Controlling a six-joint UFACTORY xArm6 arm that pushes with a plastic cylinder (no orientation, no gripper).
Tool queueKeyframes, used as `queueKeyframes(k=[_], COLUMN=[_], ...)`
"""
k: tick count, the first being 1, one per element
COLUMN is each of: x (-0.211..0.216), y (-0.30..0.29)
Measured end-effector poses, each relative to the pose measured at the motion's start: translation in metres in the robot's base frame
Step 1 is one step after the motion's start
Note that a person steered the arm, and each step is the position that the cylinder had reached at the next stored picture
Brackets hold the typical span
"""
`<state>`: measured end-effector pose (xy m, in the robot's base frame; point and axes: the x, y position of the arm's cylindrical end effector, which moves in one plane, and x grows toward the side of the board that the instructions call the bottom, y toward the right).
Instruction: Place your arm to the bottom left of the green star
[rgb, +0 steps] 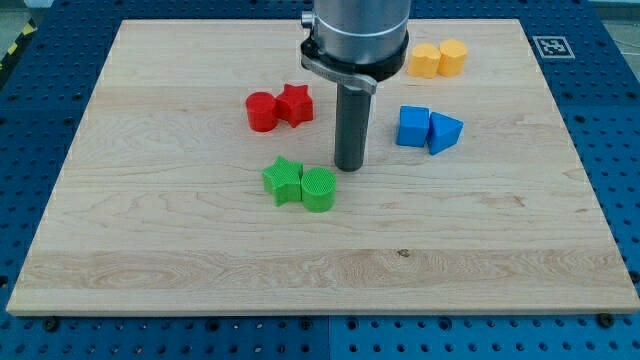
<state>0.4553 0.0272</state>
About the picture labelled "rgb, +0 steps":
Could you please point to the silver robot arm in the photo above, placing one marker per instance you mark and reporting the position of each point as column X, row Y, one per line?
column 355, row 43

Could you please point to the green star block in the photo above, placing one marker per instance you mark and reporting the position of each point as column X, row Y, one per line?
column 282, row 180

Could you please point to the red star block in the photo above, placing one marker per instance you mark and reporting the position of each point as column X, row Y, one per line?
column 294, row 105

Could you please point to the green cylinder block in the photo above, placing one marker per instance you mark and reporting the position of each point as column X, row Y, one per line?
column 318, row 187

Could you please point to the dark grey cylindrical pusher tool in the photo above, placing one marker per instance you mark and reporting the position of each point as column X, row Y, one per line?
column 352, row 117

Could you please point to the red cylinder block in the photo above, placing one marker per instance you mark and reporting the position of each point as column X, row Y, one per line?
column 261, row 111

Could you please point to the blue cube block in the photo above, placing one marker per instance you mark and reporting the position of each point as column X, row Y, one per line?
column 413, row 126

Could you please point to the blue triangular block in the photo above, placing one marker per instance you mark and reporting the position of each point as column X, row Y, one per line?
column 444, row 132

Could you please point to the light wooden board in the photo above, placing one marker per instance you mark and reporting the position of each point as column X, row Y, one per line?
column 160, row 209

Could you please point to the yellow hexagon block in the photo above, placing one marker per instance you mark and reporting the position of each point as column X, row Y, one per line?
column 453, row 56

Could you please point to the white fiducial marker tag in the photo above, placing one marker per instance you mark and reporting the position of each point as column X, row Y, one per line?
column 553, row 47

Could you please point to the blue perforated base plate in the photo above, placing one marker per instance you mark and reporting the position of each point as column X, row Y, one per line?
column 41, row 106

